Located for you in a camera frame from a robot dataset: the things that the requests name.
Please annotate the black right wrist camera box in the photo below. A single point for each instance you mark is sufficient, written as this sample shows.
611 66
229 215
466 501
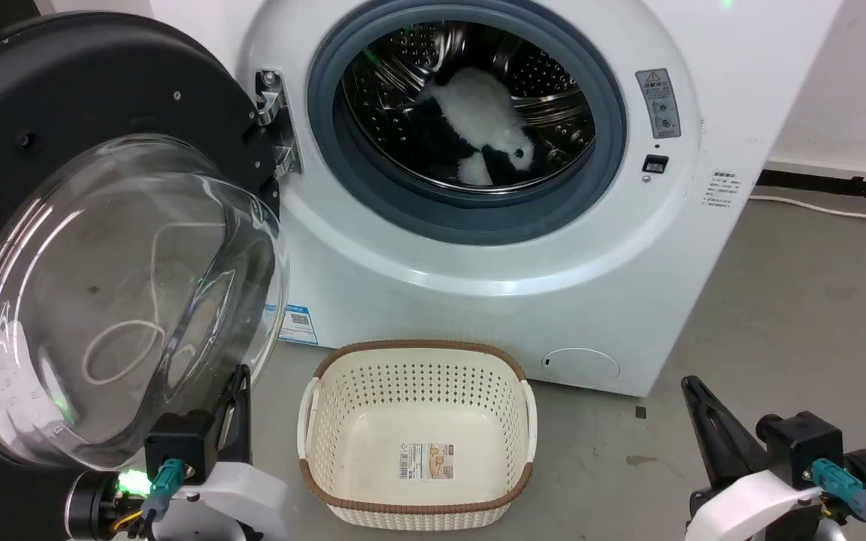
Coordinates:
801 447

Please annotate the chrome door hinge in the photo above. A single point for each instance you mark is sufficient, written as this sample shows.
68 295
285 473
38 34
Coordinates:
271 105

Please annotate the paper product label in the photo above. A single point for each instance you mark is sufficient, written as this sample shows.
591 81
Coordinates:
426 460

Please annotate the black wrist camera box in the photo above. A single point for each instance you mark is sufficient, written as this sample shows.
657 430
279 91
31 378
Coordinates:
181 445
801 447

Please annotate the cream plastic laundry basket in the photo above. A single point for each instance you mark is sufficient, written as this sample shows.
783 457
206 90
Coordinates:
418 421

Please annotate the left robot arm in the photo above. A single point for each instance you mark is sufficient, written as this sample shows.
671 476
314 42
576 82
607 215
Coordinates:
91 503

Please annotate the black round washer door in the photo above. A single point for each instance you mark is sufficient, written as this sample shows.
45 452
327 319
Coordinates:
65 90

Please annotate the black wall baseboard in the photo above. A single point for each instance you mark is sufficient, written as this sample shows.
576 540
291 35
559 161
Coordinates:
839 185

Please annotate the black and white panda plush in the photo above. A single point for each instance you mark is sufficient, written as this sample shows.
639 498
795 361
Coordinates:
478 105

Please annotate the steel perforated washer drum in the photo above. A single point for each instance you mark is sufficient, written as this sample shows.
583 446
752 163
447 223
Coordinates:
557 113

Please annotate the blue QR code sticker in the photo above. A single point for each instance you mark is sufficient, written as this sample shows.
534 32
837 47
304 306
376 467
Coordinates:
298 324

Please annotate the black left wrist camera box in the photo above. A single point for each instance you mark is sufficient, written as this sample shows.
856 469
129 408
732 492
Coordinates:
181 445

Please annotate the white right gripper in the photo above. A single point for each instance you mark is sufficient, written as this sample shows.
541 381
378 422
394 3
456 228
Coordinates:
760 503

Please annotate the white front-load washing machine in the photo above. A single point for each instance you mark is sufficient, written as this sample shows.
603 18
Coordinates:
418 300

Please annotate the round white filter cover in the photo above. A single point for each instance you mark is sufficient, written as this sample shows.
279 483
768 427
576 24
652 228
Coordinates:
582 368

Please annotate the grey warning sticker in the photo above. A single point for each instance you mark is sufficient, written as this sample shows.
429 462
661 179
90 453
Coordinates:
658 101

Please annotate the black door latch socket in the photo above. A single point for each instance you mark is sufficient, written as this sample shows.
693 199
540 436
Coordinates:
655 164

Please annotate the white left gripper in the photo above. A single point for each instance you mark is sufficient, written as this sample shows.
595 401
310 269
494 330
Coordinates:
241 492

